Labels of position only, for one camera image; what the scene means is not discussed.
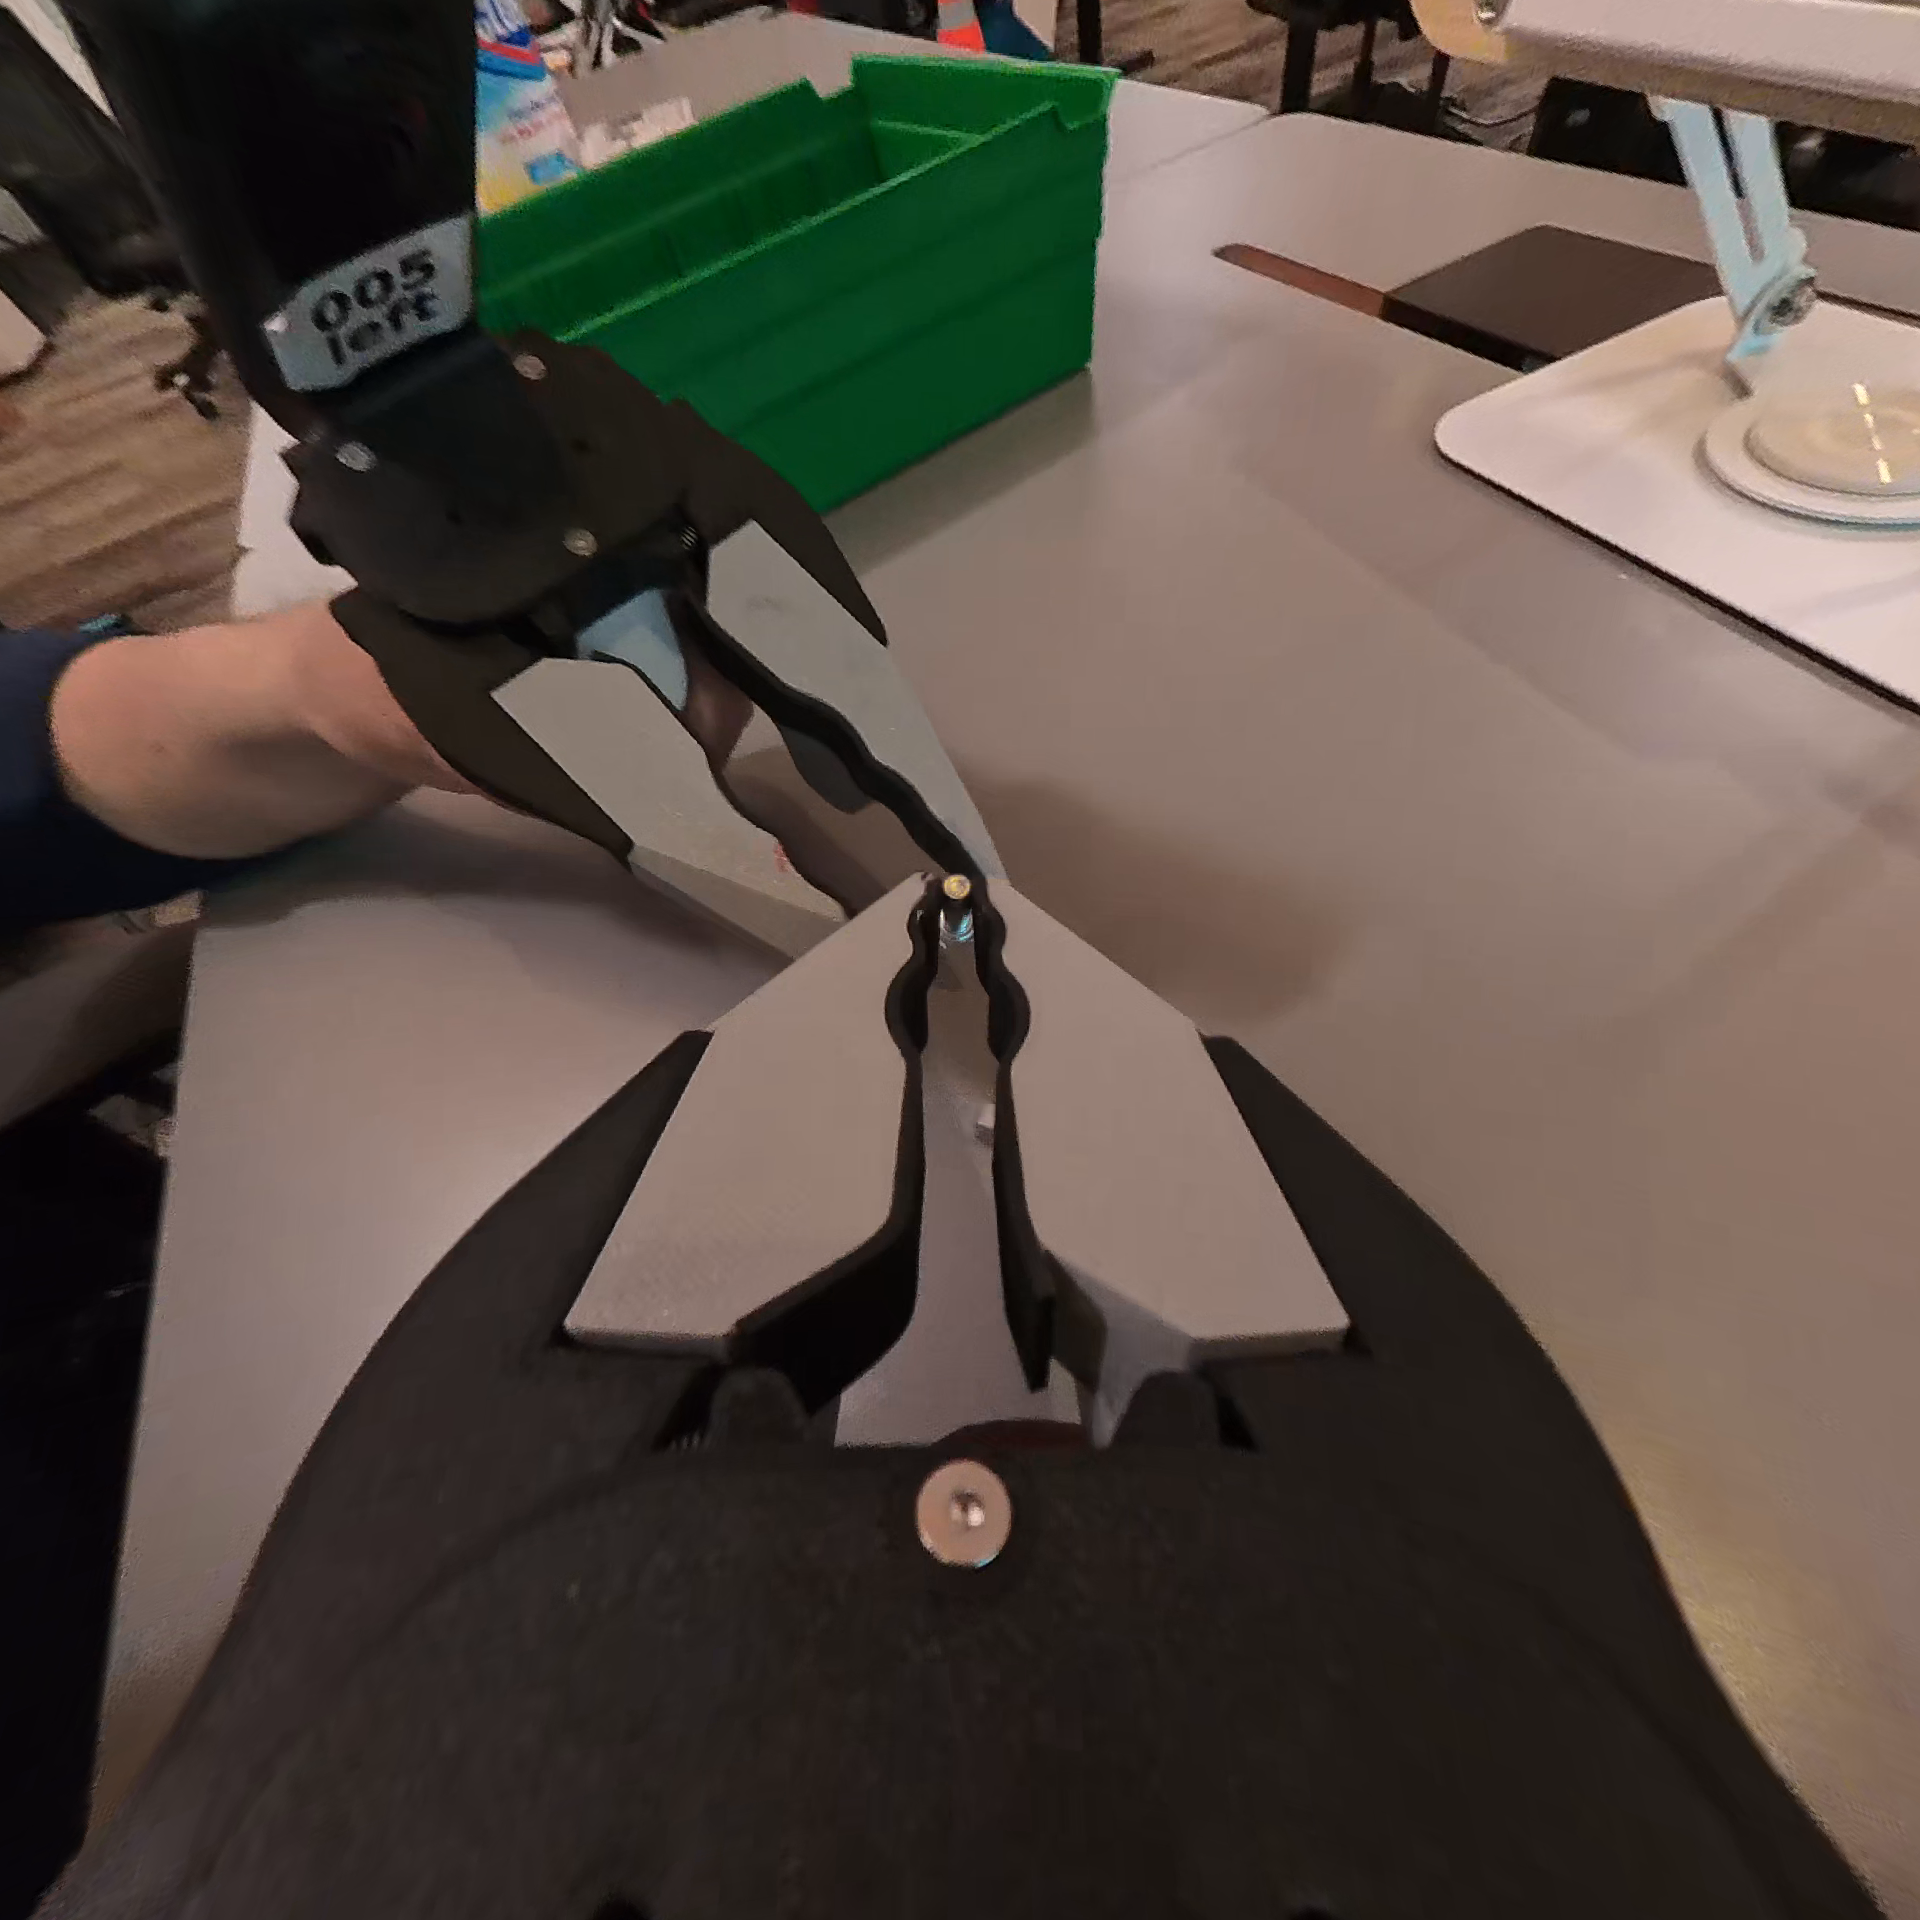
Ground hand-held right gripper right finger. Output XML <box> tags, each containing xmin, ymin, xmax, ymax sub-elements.
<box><xmin>976</xmin><ymin>878</ymin><xmax>1355</xmax><ymax>1449</ymax></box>

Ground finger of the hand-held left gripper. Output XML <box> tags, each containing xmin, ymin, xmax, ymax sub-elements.
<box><xmin>490</xmin><ymin>651</ymin><xmax>865</xmax><ymax>965</ymax></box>
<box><xmin>682</xmin><ymin>521</ymin><xmax>1008</xmax><ymax>889</ymax></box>

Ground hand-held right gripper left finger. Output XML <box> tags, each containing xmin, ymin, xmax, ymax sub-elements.
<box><xmin>563</xmin><ymin>873</ymin><xmax>929</xmax><ymax>1414</ymax></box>

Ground green plastic bin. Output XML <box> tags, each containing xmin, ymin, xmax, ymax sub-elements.
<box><xmin>479</xmin><ymin>54</ymin><xmax>1125</xmax><ymax>511</ymax></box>

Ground person's left forearm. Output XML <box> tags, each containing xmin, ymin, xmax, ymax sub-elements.
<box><xmin>0</xmin><ymin>595</ymin><xmax>474</xmax><ymax>934</ymax></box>

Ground white wipes canister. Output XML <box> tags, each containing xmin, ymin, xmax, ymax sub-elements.
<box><xmin>479</xmin><ymin>0</ymin><xmax>587</xmax><ymax>211</ymax></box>

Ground printed paper leaflets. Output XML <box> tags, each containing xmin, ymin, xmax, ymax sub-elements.
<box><xmin>576</xmin><ymin>103</ymin><xmax>696</xmax><ymax>168</ymax></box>

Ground dark flat board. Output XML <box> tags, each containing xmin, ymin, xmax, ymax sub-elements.
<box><xmin>1381</xmin><ymin>223</ymin><xmax>1729</xmax><ymax>367</ymax></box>

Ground white lamp base plate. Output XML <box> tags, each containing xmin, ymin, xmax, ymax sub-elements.
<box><xmin>1437</xmin><ymin>293</ymin><xmax>1920</xmax><ymax>706</ymax></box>

